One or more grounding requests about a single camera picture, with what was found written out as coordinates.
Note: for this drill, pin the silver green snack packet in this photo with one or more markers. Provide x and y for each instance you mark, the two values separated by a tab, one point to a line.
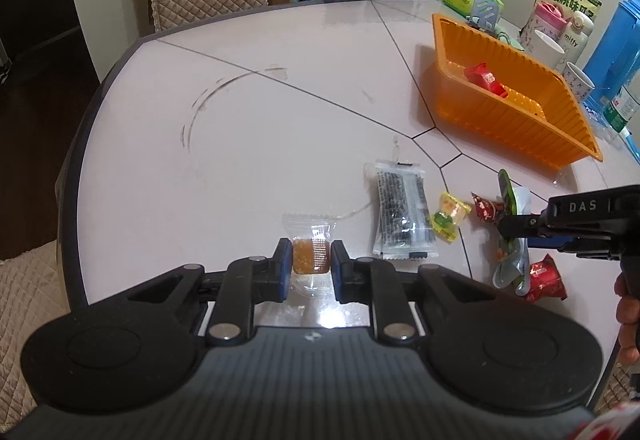
507	266

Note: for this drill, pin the grey blue plastic holder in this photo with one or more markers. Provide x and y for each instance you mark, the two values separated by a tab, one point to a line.
484	13

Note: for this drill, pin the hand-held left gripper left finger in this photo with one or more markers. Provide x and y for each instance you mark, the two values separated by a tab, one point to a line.
284	267

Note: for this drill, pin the blue flat packet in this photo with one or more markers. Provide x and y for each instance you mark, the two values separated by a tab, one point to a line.
632	145

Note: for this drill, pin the orange plastic tray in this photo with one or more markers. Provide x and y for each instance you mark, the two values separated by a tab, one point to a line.
500	120

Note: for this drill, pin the red brown candy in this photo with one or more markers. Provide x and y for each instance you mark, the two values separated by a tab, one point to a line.
484	209

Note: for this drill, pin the red white clothing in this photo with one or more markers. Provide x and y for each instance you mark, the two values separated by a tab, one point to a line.
612	425

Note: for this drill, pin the clear orange jelly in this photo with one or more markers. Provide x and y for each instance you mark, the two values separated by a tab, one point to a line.
311	256

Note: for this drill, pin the white mug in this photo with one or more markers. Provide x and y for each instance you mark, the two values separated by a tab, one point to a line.
546	49

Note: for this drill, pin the patterned white cup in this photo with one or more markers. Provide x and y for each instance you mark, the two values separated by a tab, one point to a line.
579	83

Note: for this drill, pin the clear plastic wrapper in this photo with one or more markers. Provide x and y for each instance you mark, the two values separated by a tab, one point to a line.
597	123

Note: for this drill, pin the blue pitcher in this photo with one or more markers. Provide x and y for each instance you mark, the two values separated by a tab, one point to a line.
612	50

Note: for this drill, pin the person's right hand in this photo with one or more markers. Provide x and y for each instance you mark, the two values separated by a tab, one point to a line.
630	310

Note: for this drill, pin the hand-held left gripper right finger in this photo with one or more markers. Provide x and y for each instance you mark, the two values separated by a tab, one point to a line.
339	270

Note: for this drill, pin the pink lidded cup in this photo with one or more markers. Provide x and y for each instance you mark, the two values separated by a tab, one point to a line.
542	18

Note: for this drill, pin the green label water bottle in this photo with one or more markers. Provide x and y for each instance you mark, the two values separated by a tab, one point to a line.
622	110

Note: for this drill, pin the white bottle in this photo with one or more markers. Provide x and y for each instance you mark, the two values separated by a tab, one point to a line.
577	38

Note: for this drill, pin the green yellow wrapped candy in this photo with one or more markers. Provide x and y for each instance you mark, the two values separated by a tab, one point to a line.
450	215

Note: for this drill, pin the green cloth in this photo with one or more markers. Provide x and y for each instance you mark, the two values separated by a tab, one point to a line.
507	41

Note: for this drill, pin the quilted beige cushion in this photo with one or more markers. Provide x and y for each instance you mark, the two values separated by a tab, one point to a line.
30	330

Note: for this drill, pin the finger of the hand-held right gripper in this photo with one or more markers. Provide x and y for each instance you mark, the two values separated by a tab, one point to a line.
550	241
520	226

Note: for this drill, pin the red snack packet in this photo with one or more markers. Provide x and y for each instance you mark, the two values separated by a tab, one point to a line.
482	78
544	277

